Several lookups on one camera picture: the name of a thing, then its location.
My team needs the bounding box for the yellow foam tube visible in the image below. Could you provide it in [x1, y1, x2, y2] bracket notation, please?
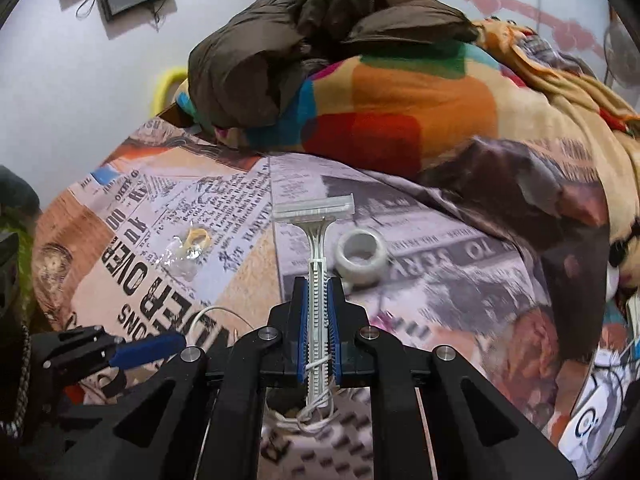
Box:
[151, 66, 188, 116]

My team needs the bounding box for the colourful checkered blanket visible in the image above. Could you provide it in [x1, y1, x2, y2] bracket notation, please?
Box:
[177, 41, 530, 178]

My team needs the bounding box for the white earphone cable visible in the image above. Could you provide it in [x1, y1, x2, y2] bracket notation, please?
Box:
[184, 303, 342, 436]

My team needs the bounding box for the beige yellow blanket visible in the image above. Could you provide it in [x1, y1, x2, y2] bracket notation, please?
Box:
[474, 20, 639, 287]

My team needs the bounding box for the white tape roll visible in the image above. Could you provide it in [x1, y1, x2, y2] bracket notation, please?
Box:
[334, 228, 390, 287]

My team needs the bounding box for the clear bag with yellow ring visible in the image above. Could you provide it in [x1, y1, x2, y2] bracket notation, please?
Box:
[160, 226, 212, 282]

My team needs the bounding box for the green leaf gift bag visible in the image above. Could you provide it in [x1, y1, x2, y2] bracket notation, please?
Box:
[1, 226, 36, 324]

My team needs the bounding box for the newspaper print duvet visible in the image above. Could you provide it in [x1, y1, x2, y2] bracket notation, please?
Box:
[21, 119, 608, 479]

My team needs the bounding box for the brown puffer jacket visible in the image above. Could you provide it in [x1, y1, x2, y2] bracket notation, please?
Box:
[188, 0, 477, 128]

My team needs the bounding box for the white standing fan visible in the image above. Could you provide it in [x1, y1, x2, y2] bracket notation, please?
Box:
[603, 14, 639, 107]

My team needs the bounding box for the white disposable razor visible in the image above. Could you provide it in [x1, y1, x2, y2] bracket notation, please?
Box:
[272, 195, 355, 432]

